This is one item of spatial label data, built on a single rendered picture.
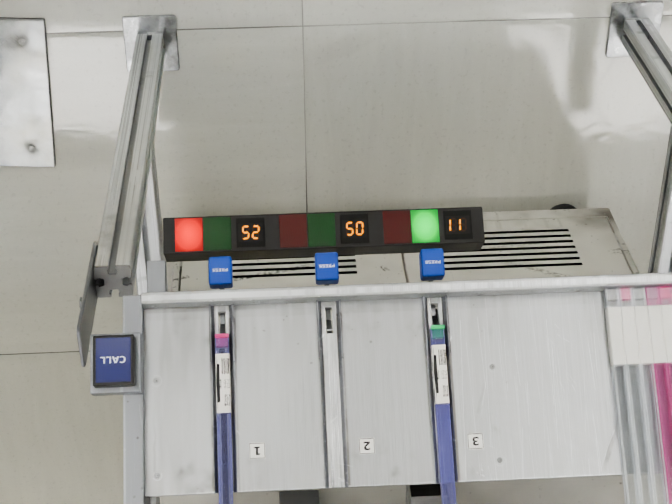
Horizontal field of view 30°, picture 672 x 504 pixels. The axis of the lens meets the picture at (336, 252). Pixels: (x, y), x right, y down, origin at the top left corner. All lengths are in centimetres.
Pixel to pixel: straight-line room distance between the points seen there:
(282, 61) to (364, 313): 74
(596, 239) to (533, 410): 73
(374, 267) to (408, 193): 23
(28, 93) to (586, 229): 89
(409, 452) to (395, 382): 7
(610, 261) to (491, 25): 40
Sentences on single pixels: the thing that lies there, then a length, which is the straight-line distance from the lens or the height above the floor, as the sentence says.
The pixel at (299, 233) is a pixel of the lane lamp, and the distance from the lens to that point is 132.
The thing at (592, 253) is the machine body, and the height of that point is 20.
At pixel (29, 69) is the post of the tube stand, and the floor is 1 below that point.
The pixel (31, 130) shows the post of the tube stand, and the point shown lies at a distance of 202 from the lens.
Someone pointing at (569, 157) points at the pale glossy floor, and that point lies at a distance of 209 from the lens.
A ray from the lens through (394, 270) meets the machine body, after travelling 189.
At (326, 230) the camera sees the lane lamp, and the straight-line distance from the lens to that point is 133.
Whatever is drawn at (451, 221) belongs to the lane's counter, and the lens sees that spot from 134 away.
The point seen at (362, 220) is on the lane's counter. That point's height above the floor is 65.
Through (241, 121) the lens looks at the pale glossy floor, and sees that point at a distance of 200.
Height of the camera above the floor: 178
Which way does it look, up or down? 57 degrees down
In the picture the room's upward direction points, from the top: 174 degrees clockwise
